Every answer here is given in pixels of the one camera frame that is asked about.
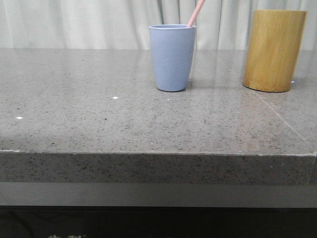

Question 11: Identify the bamboo wooden cylinder holder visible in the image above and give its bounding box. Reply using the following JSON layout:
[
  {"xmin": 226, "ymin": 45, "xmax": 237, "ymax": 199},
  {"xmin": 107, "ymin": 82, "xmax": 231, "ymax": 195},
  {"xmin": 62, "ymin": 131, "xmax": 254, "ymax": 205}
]
[{"xmin": 243, "ymin": 9, "xmax": 307, "ymax": 93}]

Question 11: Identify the blue plastic cup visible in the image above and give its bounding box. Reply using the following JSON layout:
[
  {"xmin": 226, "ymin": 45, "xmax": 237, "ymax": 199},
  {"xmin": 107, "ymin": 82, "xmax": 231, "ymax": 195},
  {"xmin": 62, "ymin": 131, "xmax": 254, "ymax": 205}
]
[{"xmin": 149, "ymin": 24, "xmax": 196, "ymax": 92}]

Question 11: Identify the white pleated curtain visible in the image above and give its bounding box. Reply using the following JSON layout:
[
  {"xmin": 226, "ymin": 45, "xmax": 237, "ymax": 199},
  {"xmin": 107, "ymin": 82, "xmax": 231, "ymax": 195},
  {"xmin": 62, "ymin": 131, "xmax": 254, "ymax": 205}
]
[{"xmin": 0, "ymin": 0, "xmax": 317, "ymax": 50}]

